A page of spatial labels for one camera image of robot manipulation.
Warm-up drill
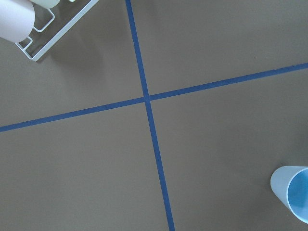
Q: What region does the white wire cup rack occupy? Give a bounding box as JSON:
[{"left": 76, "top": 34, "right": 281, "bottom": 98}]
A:
[{"left": 16, "top": 0, "right": 98, "bottom": 62}]

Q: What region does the pink cup on rack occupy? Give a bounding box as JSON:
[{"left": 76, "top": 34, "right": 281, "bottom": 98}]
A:
[{"left": 0, "top": 0, "right": 35, "bottom": 43}]

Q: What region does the white cup on rack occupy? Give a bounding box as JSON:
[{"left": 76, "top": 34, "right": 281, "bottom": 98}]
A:
[{"left": 30, "top": 0, "right": 60, "bottom": 9}]

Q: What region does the light blue plastic cup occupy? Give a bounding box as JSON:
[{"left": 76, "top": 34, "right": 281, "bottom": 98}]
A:
[{"left": 270, "top": 166, "right": 308, "bottom": 223}]

